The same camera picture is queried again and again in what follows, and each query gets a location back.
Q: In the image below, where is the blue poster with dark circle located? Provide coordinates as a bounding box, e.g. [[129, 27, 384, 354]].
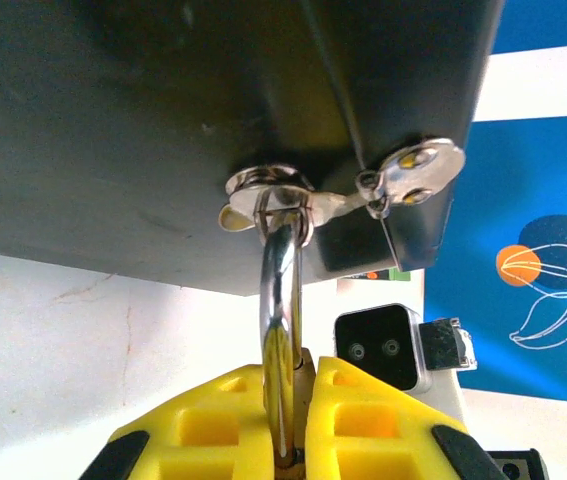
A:
[[422, 113, 567, 407]]

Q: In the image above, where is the brass padlock with steel shackle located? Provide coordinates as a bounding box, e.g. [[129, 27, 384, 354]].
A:
[[257, 209, 315, 480]]

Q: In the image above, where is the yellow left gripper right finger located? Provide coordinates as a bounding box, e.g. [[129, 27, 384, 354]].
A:
[[305, 355, 512, 480]]

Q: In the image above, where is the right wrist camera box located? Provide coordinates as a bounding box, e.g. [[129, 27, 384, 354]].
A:
[[333, 303, 467, 434]]

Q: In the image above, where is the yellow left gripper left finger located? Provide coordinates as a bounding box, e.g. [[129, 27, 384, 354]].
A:
[[77, 363, 280, 480]]

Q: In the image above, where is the silver hasp latch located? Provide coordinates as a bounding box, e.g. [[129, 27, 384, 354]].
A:
[[217, 137, 467, 249]]

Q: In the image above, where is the blue poster with white lines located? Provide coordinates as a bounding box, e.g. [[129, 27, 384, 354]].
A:
[[491, 0, 567, 55]]

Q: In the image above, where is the starry night tin box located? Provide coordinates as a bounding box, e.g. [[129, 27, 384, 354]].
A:
[[0, 0, 507, 297]]

